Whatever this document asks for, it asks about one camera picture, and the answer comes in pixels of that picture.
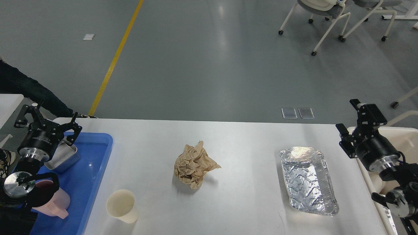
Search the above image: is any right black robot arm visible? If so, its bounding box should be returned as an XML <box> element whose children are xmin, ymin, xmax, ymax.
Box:
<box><xmin>335</xmin><ymin>99</ymin><xmax>418</xmax><ymax>235</ymax></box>

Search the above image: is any paper cup in bin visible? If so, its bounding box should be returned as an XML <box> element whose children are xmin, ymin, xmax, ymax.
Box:
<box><xmin>369</xmin><ymin>174</ymin><xmax>386</xmax><ymax>193</ymax></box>

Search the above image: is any white office chair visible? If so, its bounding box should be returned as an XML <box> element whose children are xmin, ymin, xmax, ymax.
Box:
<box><xmin>338</xmin><ymin>0</ymin><xmax>404</xmax><ymax>42</ymax></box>
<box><xmin>278</xmin><ymin>0</ymin><xmax>351</xmax><ymax>56</ymax></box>

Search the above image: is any aluminium foil tray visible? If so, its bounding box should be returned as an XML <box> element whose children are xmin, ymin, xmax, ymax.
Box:
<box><xmin>279</xmin><ymin>146</ymin><xmax>339</xmax><ymax>217</ymax></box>

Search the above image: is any person in dark jeans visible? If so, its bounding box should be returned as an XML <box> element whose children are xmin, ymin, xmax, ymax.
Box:
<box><xmin>0</xmin><ymin>60</ymin><xmax>98</xmax><ymax>118</ymax></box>

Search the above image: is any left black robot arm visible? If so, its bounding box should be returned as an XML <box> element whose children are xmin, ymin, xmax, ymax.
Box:
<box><xmin>1</xmin><ymin>105</ymin><xmax>82</xmax><ymax>235</ymax></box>

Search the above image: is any chair leg with caster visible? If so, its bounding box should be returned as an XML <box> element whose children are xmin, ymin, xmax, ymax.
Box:
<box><xmin>390</xmin><ymin>87</ymin><xmax>418</xmax><ymax>109</ymax></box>

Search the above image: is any small white floor plate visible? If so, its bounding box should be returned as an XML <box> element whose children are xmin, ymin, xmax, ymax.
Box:
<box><xmin>82</xmin><ymin>33</ymin><xmax>95</xmax><ymax>40</ymax></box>

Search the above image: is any beige plastic bin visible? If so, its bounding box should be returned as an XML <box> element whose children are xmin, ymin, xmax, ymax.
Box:
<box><xmin>357</xmin><ymin>127</ymin><xmax>418</xmax><ymax>235</ymax></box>

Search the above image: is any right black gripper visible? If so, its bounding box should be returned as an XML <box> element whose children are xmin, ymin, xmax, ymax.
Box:
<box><xmin>335</xmin><ymin>99</ymin><xmax>400</xmax><ymax>172</ymax></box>

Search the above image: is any blue plastic tray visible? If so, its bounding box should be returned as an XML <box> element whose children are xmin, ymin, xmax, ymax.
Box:
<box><xmin>30</xmin><ymin>133</ymin><xmax>113</xmax><ymax>235</ymax></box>

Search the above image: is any cream paper cup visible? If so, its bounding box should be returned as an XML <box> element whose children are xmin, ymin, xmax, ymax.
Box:
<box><xmin>105</xmin><ymin>189</ymin><xmax>139</xmax><ymax>224</ymax></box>

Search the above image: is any crumpled brown paper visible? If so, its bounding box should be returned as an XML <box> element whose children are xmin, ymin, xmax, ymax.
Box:
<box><xmin>173</xmin><ymin>140</ymin><xmax>221</xmax><ymax>190</ymax></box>

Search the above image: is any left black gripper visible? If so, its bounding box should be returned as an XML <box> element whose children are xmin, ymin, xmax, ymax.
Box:
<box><xmin>14</xmin><ymin>104</ymin><xmax>83</xmax><ymax>162</ymax></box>

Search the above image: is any black white sneaker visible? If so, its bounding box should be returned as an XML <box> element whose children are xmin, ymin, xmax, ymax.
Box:
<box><xmin>0</xmin><ymin>149</ymin><xmax>16</xmax><ymax>178</ymax></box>

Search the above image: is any pink mug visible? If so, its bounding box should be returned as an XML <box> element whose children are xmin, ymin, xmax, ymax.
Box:
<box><xmin>32</xmin><ymin>180</ymin><xmax>71</xmax><ymax>219</ymax></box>

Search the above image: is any steel rectangular container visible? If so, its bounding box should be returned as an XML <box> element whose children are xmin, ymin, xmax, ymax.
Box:
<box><xmin>44</xmin><ymin>141</ymin><xmax>81</xmax><ymax>173</ymax></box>

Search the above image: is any right floor outlet plate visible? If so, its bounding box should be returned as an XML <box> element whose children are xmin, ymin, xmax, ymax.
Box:
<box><xmin>298</xmin><ymin>107</ymin><xmax>315</xmax><ymax>119</ymax></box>

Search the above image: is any floor outlet plate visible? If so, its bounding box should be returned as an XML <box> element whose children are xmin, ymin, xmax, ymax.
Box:
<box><xmin>281</xmin><ymin>108</ymin><xmax>298</xmax><ymax>119</ymax></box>
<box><xmin>298</xmin><ymin>107</ymin><xmax>315</xmax><ymax>119</ymax></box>

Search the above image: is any left floor outlet plate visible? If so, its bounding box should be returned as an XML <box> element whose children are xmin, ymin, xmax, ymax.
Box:
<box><xmin>281</xmin><ymin>108</ymin><xmax>298</xmax><ymax>119</ymax></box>

